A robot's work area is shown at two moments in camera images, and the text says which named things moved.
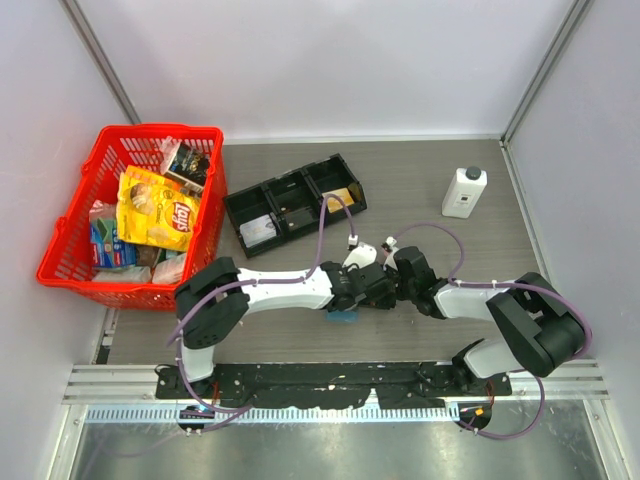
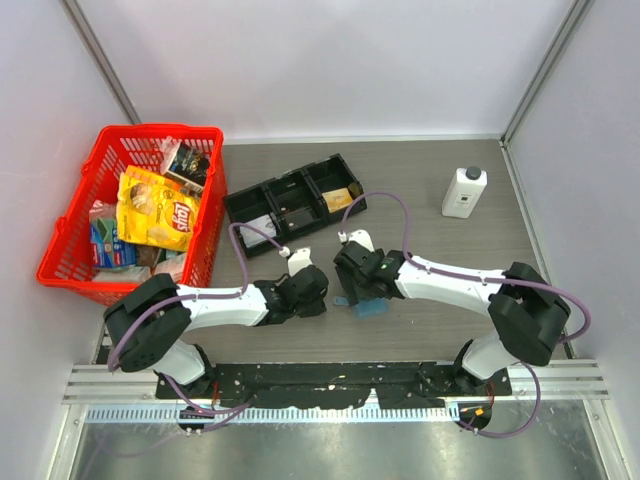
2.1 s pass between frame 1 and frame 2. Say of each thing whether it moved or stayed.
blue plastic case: moved
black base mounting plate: stayed
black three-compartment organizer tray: stayed
